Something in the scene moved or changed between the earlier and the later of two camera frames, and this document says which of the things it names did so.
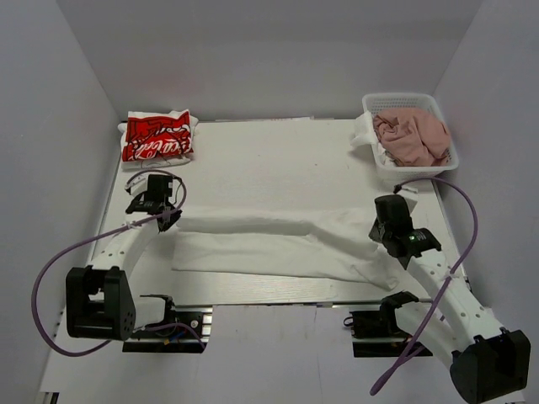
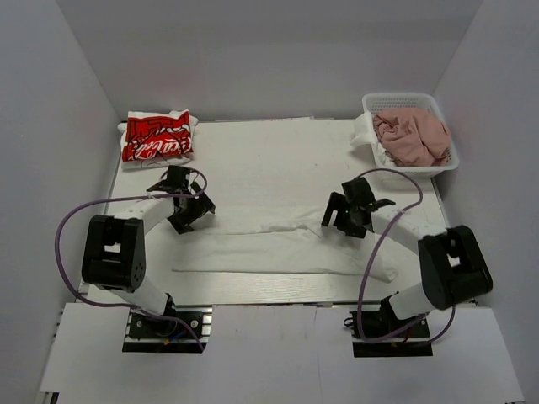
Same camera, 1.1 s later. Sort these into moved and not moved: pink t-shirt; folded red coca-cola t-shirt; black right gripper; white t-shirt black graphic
Moved: black right gripper
Not moved: folded red coca-cola t-shirt; white t-shirt black graphic; pink t-shirt
